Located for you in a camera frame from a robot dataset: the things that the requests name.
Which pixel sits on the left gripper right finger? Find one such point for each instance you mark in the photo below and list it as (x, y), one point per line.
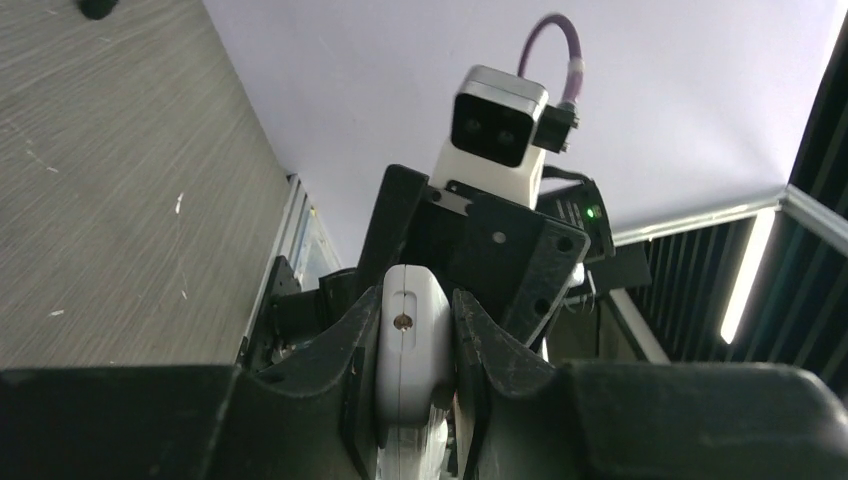
(519, 417)

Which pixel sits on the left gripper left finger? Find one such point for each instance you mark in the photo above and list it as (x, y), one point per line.
(309, 417)

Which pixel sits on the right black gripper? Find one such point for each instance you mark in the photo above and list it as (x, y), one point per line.
(514, 260)

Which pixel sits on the white remote control back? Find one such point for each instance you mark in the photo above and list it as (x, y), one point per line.
(415, 374)

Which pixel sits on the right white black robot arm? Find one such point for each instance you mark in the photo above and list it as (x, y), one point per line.
(579, 204)

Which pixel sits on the black chess piece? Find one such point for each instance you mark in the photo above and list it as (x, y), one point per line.
(96, 10)

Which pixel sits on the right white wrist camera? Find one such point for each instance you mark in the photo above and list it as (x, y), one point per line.
(494, 120)

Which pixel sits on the aluminium corner frame rail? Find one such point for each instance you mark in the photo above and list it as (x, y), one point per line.
(301, 255)

